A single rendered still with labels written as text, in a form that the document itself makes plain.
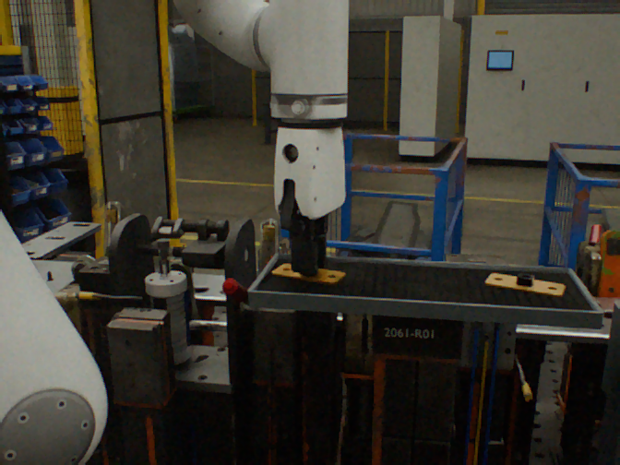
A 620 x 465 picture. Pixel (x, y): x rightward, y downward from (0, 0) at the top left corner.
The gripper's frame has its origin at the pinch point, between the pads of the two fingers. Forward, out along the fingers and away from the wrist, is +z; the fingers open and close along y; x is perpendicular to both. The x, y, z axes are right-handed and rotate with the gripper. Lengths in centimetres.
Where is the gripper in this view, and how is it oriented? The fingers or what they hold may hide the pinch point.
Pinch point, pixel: (308, 253)
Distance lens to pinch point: 71.9
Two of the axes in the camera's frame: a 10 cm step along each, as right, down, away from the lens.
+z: 0.0, 9.6, 2.7
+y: 4.2, -2.4, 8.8
